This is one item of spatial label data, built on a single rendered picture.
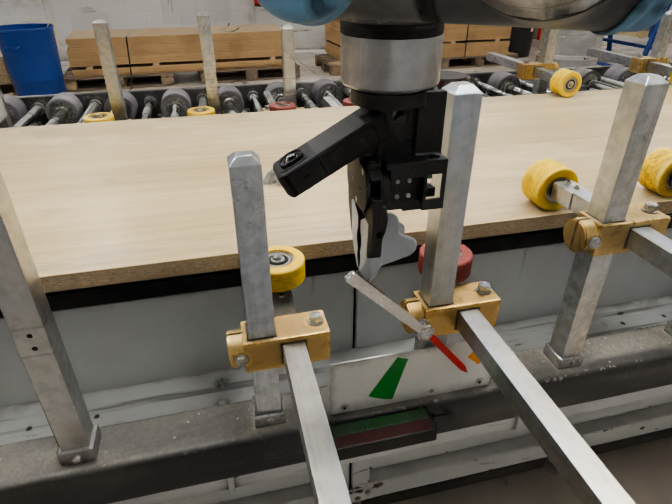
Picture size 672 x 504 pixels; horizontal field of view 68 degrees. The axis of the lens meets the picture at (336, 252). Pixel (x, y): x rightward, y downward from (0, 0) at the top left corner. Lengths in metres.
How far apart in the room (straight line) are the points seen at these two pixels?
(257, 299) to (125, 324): 0.35
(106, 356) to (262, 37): 5.71
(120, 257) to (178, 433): 0.27
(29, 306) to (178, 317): 0.32
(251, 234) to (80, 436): 0.37
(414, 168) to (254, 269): 0.23
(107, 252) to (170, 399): 0.29
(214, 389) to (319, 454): 0.44
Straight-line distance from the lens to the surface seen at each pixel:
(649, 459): 1.86
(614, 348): 1.01
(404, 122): 0.49
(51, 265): 0.84
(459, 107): 0.59
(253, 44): 6.43
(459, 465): 1.44
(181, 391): 0.97
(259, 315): 0.64
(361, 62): 0.44
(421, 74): 0.45
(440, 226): 0.64
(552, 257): 1.09
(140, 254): 0.81
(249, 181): 0.55
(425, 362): 0.76
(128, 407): 0.97
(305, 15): 0.31
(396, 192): 0.50
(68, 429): 0.77
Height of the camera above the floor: 1.29
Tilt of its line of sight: 31 degrees down
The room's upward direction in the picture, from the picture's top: straight up
